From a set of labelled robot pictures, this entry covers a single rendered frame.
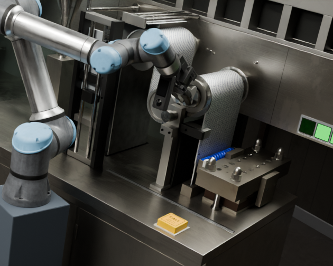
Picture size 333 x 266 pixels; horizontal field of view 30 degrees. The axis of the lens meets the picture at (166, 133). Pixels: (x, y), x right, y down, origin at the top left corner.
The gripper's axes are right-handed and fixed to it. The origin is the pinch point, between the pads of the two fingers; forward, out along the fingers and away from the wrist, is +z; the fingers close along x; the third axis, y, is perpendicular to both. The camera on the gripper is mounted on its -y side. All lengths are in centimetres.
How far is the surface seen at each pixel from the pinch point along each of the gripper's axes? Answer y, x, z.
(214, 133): -0.2, -6.0, 17.0
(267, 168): -0.3, -24.4, 30.5
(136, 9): 37, 55, 16
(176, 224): -36.6, -17.9, 3.7
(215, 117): 3.6, -6.0, 12.2
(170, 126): -7.9, 3.4, 5.0
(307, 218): 41, 14, 233
